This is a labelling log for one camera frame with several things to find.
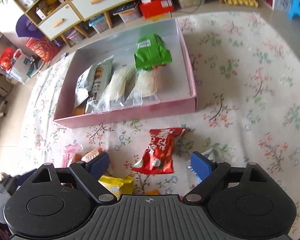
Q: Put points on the red candy packet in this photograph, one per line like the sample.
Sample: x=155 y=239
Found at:
x=157 y=157

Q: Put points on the blue truffle chocolate packet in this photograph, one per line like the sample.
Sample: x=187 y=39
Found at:
x=202 y=164

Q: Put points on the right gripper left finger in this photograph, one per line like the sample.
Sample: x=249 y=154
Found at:
x=77 y=183

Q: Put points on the green snack bag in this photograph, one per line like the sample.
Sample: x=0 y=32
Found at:
x=151 y=53

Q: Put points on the brown biscuit packet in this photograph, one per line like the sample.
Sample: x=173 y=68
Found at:
x=92 y=154

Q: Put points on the pink cardboard box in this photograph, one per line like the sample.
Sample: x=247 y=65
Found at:
x=176 y=91

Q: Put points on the clear bag rice crackers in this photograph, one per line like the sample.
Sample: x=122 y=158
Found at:
x=145 y=89

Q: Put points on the yellow snack bag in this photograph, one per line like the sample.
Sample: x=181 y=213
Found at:
x=118 y=186

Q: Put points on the clear bag white crackers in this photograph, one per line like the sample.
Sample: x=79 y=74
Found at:
x=114 y=95

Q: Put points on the white shopping bag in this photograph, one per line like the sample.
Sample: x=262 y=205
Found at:
x=17 y=65

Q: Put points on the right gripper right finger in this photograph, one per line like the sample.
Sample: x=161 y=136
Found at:
x=215 y=177

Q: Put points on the clear plastic storage bin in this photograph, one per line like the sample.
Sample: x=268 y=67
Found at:
x=99 y=23

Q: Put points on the orange snack packet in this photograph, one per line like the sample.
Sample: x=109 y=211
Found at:
x=152 y=192

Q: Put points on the floral tablecloth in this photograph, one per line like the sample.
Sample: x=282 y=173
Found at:
x=247 y=80

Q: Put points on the red cardboard box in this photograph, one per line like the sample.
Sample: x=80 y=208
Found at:
x=156 y=8

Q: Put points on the pink wafer packet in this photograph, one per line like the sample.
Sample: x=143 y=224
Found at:
x=72 y=153

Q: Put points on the purple hat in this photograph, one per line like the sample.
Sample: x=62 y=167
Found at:
x=25 y=28

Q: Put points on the red gift bag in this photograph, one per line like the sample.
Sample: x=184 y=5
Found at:
x=43 y=48

